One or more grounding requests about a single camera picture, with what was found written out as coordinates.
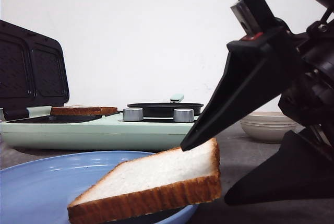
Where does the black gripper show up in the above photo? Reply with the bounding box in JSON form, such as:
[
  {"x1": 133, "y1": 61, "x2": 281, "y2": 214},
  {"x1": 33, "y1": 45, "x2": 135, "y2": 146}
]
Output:
[{"x1": 181, "y1": 17, "x2": 333, "y2": 161}]

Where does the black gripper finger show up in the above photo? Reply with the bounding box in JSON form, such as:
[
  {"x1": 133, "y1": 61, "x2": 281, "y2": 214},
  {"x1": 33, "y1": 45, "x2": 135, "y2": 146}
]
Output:
[{"x1": 224, "y1": 129, "x2": 333, "y2": 205}]

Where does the beige ceramic bowl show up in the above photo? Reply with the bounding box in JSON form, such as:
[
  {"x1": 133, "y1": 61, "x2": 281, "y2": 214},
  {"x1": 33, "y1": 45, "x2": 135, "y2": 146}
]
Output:
[{"x1": 240, "y1": 111, "x2": 297, "y2": 144}]

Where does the white bread slice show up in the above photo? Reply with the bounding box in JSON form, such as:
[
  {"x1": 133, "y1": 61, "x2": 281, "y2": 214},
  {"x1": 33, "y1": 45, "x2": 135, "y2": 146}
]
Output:
[
  {"x1": 50, "y1": 105, "x2": 118, "y2": 116},
  {"x1": 67, "y1": 138, "x2": 222, "y2": 223}
]

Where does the breakfast maker hinged lid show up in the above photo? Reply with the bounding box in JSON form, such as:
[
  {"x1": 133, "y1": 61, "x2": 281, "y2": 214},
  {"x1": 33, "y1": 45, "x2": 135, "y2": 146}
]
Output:
[{"x1": 1, "y1": 20, "x2": 69, "y2": 120}]

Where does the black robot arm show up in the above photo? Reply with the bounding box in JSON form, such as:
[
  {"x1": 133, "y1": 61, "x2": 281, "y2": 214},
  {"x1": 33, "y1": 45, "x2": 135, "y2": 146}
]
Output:
[{"x1": 181, "y1": 0, "x2": 333, "y2": 205}]

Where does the mint green breakfast maker base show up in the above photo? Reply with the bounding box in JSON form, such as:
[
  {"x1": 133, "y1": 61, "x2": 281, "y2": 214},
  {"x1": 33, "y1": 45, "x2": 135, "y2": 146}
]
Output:
[{"x1": 1, "y1": 107, "x2": 193, "y2": 151}]

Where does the right silver control knob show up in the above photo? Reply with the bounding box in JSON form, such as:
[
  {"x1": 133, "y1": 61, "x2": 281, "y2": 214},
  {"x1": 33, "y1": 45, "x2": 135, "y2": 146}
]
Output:
[{"x1": 173, "y1": 108, "x2": 194, "y2": 123}]

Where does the silver control knob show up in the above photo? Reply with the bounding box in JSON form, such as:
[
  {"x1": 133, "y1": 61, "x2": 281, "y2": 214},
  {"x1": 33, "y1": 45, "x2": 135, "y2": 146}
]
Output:
[
  {"x1": 173, "y1": 108, "x2": 194, "y2": 123},
  {"x1": 123, "y1": 108, "x2": 144, "y2": 122}
]

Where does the left silver control knob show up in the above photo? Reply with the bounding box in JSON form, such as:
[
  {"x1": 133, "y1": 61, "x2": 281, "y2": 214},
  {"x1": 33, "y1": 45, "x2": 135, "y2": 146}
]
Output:
[{"x1": 123, "y1": 108, "x2": 144, "y2": 122}]

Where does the blue plate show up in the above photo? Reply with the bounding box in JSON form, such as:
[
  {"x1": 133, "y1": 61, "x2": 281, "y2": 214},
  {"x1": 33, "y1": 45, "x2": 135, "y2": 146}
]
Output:
[{"x1": 0, "y1": 150, "x2": 199, "y2": 224}]

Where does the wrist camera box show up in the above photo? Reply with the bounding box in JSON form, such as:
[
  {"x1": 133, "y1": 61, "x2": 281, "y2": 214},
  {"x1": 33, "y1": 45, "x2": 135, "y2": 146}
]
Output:
[{"x1": 231, "y1": 0, "x2": 287, "y2": 41}]

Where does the black frying pan green handle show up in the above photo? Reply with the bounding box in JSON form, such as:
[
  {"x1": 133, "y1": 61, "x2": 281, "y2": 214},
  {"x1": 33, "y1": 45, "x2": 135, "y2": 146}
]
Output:
[{"x1": 127, "y1": 93, "x2": 204, "y2": 117}]

